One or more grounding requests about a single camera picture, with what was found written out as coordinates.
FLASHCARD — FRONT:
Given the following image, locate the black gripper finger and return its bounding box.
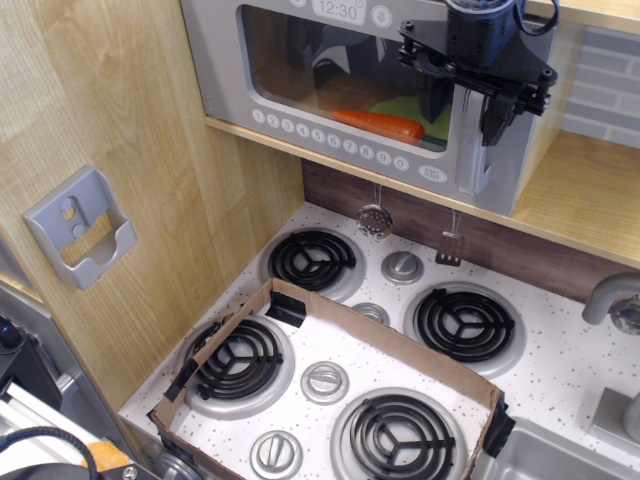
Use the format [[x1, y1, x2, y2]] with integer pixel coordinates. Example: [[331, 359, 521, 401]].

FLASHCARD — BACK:
[[481, 92, 523, 146], [414, 71, 453, 123]]

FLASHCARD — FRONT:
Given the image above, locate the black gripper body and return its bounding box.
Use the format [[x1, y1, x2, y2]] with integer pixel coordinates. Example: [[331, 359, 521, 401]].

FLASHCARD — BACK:
[[399, 7, 558, 116]]

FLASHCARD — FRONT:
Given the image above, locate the grey toy microwave door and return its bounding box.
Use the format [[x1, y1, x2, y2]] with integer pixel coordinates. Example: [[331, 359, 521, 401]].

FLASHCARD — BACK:
[[182, 1, 555, 215]]

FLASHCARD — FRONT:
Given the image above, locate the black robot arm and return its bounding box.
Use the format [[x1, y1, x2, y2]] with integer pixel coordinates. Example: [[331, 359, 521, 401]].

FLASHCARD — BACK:
[[399, 1, 559, 146]]

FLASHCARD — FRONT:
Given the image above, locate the green toy plate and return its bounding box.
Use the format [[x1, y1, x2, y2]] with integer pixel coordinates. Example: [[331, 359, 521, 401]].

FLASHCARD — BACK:
[[370, 96, 452, 152]]

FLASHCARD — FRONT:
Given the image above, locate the orange toy carrot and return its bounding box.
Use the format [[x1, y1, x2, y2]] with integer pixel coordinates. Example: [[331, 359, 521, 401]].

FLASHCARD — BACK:
[[331, 109, 425, 145]]

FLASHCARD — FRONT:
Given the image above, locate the hanging silver skimmer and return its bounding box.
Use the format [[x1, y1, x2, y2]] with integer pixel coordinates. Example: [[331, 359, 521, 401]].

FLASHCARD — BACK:
[[357, 184, 394, 241]]

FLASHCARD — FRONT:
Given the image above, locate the hanging silver spatula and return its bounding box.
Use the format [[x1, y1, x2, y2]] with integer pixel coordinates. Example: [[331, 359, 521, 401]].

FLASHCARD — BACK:
[[435, 210, 465, 267]]

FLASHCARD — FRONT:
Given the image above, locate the back grey stove knob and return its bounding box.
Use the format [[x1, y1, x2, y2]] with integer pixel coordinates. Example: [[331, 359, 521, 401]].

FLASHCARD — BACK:
[[381, 251, 425, 285]]

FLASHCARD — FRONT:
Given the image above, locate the grey stove knob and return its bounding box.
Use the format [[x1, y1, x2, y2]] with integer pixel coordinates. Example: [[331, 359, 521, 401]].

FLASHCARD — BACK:
[[250, 430, 304, 480], [381, 251, 425, 285], [300, 361, 350, 405]]

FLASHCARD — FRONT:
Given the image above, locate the back left black burner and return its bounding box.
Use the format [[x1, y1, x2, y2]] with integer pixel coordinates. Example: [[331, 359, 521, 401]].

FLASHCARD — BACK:
[[257, 228, 367, 303]]

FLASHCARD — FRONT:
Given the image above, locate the black burner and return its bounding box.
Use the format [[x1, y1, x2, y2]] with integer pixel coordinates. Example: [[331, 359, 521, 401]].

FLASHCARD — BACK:
[[185, 315, 296, 420], [402, 281, 526, 379], [329, 387, 468, 480], [257, 228, 367, 303]]

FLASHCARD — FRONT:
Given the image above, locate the back right black burner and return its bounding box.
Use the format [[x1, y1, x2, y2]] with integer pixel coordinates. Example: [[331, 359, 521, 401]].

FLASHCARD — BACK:
[[402, 281, 526, 379]]

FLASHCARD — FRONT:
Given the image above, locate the grey toy faucet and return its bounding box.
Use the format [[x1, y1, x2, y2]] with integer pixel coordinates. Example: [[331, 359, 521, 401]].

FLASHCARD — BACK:
[[582, 272, 639, 335]]

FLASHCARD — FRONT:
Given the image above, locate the small middle grey knob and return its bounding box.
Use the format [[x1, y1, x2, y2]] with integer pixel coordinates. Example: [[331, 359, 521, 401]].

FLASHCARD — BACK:
[[352, 302, 390, 326]]

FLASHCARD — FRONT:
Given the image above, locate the centre grey stove knob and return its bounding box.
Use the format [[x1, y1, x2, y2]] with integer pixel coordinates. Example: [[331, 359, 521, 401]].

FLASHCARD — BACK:
[[300, 361, 350, 405]]

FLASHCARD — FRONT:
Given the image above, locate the grey faucet base block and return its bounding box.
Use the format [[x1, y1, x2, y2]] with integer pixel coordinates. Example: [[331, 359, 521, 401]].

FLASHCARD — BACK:
[[588, 388, 639, 456]]

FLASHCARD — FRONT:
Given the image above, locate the front left black burner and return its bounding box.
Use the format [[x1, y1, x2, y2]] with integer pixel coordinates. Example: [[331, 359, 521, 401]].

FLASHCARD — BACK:
[[185, 315, 296, 420]]

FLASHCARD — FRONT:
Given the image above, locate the front right black burner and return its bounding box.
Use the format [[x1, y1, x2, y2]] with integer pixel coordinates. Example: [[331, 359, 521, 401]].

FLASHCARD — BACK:
[[329, 387, 468, 480]]

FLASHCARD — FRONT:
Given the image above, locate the steel toy sink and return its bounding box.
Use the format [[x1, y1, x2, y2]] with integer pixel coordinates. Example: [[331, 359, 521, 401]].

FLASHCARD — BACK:
[[471, 418, 639, 480]]

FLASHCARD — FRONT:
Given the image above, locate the front grey stove knob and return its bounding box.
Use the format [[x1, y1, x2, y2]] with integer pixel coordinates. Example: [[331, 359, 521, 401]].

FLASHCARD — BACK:
[[250, 430, 304, 480]]

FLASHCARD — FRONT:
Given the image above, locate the brown cardboard frame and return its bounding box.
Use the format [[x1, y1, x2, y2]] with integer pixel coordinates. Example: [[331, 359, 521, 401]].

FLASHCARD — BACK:
[[150, 280, 515, 479]]

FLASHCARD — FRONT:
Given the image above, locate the grey wall holder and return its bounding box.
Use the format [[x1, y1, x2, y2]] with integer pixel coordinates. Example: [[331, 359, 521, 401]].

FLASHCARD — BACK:
[[22, 165, 137, 290]]

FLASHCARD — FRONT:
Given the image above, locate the black braided cable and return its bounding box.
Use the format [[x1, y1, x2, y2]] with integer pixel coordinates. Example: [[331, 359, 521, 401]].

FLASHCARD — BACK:
[[0, 426, 99, 480]]

